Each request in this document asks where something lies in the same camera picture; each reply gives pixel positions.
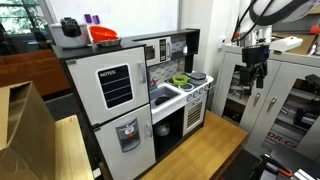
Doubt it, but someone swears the brown wooden cabinet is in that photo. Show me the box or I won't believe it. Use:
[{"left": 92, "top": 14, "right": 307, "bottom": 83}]
[{"left": 0, "top": 49, "right": 71, "bottom": 98}]

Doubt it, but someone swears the white toy microwave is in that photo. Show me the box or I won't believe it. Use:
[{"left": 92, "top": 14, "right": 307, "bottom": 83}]
[{"left": 138, "top": 35, "right": 174, "bottom": 68}]

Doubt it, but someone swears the large cardboard box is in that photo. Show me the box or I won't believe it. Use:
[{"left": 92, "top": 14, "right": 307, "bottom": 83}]
[{"left": 0, "top": 80, "right": 57, "bottom": 180}]

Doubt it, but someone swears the green bowl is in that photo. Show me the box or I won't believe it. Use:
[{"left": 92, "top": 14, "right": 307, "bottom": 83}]
[{"left": 172, "top": 74, "right": 190, "bottom": 87}]

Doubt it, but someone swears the grey toy sink basin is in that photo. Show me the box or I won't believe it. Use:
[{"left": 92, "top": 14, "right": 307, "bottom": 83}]
[{"left": 149, "top": 84, "right": 183, "bottom": 109}]

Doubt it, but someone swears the silver toy kettle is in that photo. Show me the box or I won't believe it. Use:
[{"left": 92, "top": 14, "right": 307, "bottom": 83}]
[{"left": 153, "top": 121, "right": 171, "bottom": 138}]

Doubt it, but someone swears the grey pot with lid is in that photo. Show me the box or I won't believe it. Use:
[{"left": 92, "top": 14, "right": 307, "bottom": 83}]
[{"left": 188, "top": 71, "right": 208, "bottom": 85}]

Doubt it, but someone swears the metal pan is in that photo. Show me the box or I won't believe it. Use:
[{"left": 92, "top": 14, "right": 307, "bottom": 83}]
[{"left": 94, "top": 37, "right": 122, "bottom": 48}]

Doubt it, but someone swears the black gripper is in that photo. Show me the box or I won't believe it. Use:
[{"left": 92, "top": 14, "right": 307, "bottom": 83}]
[{"left": 239, "top": 44, "right": 271, "bottom": 90}]

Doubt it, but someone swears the black white toy kitchen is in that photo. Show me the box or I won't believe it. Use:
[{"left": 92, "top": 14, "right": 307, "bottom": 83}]
[{"left": 51, "top": 28, "right": 215, "bottom": 180}]

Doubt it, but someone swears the white plastic container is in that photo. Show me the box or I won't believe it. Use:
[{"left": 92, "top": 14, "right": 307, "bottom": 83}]
[{"left": 269, "top": 35, "right": 304, "bottom": 53}]

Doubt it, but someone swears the aluminium extrusion block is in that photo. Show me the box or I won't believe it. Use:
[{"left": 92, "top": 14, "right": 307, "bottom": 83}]
[{"left": 291, "top": 168, "right": 320, "bottom": 180}]

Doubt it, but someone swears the white door with notes chalkboard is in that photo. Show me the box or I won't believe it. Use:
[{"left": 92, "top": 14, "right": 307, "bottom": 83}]
[{"left": 65, "top": 46, "right": 150, "bottom": 127}]

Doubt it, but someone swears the light wooden desk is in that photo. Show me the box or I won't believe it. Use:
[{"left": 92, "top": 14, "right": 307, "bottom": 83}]
[{"left": 54, "top": 114, "right": 95, "bottom": 180}]

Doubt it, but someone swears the orange bowl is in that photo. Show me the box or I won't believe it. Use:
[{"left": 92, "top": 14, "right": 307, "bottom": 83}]
[{"left": 88, "top": 25, "right": 119, "bottom": 43}]

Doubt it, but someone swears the tan board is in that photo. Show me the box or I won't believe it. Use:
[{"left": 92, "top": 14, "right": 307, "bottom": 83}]
[{"left": 273, "top": 33, "right": 318, "bottom": 56}]

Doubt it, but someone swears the plain whiteboard panel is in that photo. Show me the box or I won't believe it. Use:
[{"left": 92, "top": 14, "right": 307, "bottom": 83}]
[{"left": 39, "top": 0, "right": 183, "bottom": 38}]

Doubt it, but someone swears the white slatted oven door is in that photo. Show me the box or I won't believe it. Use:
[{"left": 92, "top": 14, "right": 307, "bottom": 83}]
[{"left": 182, "top": 96, "right": 208, "bottom": 137}]

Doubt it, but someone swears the black clamp with orange handle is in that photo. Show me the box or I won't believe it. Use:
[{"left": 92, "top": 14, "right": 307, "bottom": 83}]
[{"left": 263, "top": 153, "right": 294, "bottom": 178}]

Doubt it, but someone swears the black toy appliance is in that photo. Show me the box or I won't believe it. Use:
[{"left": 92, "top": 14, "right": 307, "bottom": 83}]
[{"left": 60, "top": 17, "right": 82, "bottom": 38}]

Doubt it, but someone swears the white metal glass-door cabinet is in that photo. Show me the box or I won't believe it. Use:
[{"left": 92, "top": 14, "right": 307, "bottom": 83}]
[{"left": 211, "top": 43, "right": 320, "bottom": 161}]

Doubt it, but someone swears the white round pot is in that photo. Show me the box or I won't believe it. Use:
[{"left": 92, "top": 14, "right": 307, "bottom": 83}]
[{"left": 49, "top": 22, "right": 92, "bottom": 50}]

